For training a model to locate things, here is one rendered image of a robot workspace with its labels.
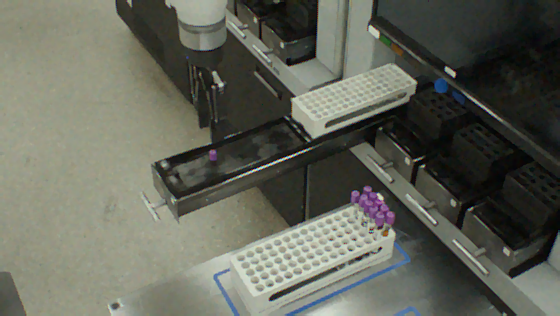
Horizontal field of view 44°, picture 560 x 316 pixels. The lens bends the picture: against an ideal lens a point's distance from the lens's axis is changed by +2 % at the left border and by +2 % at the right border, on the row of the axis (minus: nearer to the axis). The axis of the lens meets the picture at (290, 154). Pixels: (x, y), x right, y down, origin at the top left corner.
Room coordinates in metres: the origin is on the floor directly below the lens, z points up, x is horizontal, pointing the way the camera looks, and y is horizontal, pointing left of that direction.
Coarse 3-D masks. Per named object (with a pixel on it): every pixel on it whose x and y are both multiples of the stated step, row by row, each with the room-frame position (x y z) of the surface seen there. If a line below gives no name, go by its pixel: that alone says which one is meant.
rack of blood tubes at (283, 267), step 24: (336, 216) 0.90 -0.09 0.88; (288, 240) 0.84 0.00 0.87; (312, 240) 0.84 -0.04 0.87; (336, 240) 0.83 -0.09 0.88; (360, 240) 0.83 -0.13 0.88; (384, 240) 0.84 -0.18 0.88; (240, 264) 0.77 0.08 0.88; (264, 264) 0.77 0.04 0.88; (288, 264) 0.78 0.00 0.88; (312, 264) 0.78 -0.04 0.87; (336, 264) 0.78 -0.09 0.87; (360, 264) 0.81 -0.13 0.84; (240, 288) 0.75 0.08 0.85; (264, 288) 0.72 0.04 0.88; (288, 288) 0.76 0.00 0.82; (264, 312) 0.71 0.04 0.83
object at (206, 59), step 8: (216, 48) 1.11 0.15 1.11; (192, 56) 1.10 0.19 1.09; (200, 56) 1.10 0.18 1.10; (208, 56) 1.10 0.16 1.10; (216, 56) 1.11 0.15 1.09; (192, 64) 1.11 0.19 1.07; (200, 64) 1.10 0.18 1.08; (208, 64) 1.10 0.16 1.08; (216, 64) 1.11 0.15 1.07; (208, 72) 1.10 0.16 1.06; (208, 80) 1.11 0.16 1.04
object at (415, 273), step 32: (384, 192) 1.02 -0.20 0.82; (416, 224) 0.93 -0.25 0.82; (224, 256) 0.84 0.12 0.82; (416, 256) 0.85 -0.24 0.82; (160, 288) 0.76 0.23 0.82; (192, 288) 0.76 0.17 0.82; (224, 288) 0.77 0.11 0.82; (320, 288) 0.77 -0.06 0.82; (352, 288) 0.77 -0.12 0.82; (384, 288) 0.77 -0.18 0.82; (416, 288) 0.78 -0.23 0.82; (448, 288) 0.78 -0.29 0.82
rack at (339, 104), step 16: (352, 80) 1.37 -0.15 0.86; (368, 80) 1.37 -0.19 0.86; (384, 80) 1.37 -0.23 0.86; (400, 80) 1.36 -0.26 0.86; (304, 96) 1.29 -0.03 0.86; (320, 96) 1.29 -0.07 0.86; (336, 96) 1.30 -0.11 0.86; (352, 96) 1.30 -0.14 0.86; (368, 96) 1.30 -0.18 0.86; (384, 96) 1.30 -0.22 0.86; (400, 96) 1.36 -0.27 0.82; (304, 112) 1.23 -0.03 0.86; (320, 112) 1.23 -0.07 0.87; (336, 112) 1.23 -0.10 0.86; (352, 112) 1.31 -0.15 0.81; (368, 112) 1.30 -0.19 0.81; (320, 128) 1.21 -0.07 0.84; (336, 128) 1.23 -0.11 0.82
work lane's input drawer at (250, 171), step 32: (256, 128) 1.23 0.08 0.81; (288, 128) 1.25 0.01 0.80; (352, 128) 1.25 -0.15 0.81; (160, 160) 1.11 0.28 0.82; (192, 160) 1.13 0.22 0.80; (224, 160) 1.13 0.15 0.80; (256, 160) 1.13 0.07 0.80; (288, 160) 1.14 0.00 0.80; (160, 192) 1.08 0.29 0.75; (192, 192) 1.03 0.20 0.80; (224, 192) 1.05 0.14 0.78
